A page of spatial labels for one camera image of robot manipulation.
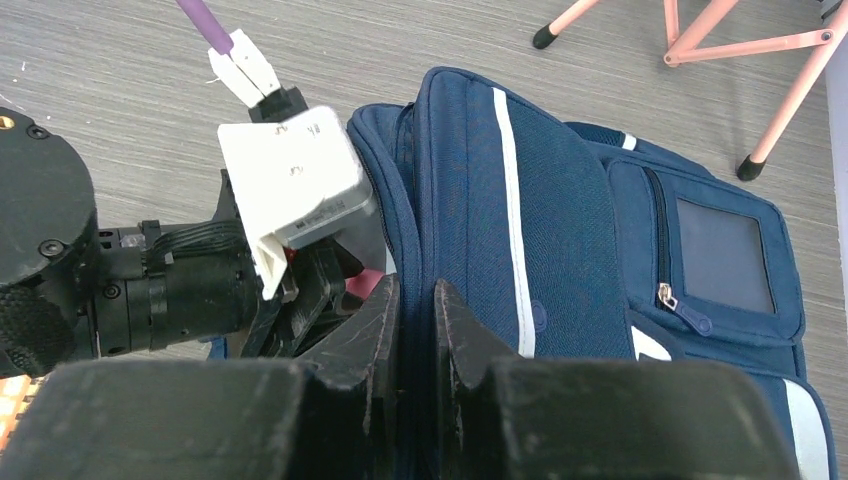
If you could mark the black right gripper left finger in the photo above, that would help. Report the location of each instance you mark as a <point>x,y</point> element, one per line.
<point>328,414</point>

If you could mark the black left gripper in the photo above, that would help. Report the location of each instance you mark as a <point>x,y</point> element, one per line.
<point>295,295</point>

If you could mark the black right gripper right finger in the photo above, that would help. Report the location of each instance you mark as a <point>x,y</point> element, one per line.
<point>502,416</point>

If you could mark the navy blue backpack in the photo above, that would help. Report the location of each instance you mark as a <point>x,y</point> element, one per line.
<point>574,241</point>

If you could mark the pink highlighter marker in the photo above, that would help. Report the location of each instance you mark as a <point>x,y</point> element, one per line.
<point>363,284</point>

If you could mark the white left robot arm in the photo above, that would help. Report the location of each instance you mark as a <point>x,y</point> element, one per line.
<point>71,290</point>

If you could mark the orange spiral notepad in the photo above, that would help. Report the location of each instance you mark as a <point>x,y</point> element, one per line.
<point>17,393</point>

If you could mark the pink music stand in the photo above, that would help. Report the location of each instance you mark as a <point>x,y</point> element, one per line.
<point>683,46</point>

